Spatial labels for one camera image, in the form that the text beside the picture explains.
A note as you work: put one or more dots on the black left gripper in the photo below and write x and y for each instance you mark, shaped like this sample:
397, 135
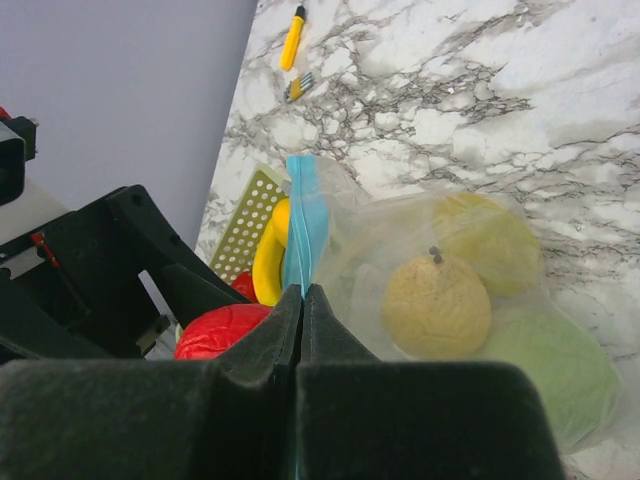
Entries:
71, 287

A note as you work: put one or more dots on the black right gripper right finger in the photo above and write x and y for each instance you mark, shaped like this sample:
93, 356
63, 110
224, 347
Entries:
358, 417

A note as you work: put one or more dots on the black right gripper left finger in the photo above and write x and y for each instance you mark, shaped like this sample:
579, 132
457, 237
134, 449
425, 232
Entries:
226, 418

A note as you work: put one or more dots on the red apple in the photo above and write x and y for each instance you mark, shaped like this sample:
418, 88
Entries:
215, 332

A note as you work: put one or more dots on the yellow pear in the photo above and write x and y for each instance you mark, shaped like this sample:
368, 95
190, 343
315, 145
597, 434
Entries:
436, 306

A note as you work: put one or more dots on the clear zip top bag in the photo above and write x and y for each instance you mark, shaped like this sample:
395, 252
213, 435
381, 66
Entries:
349, 244

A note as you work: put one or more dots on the yellow lemon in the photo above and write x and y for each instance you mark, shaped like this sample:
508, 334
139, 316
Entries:
500, 247

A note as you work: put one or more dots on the green cabbage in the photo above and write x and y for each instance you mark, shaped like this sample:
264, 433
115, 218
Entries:
578, 384

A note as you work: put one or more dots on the green perforated plastic basket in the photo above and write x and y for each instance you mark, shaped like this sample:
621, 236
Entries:
237, 248

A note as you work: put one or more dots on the red orange mango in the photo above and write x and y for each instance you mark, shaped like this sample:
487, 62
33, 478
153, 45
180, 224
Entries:
243, 284

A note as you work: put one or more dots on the yellow banana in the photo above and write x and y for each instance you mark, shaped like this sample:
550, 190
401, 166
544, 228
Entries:
266, 270

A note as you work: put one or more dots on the hex key set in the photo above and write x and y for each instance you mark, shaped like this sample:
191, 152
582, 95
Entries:
298, 87

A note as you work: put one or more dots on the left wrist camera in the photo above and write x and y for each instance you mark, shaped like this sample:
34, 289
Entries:
25, 206

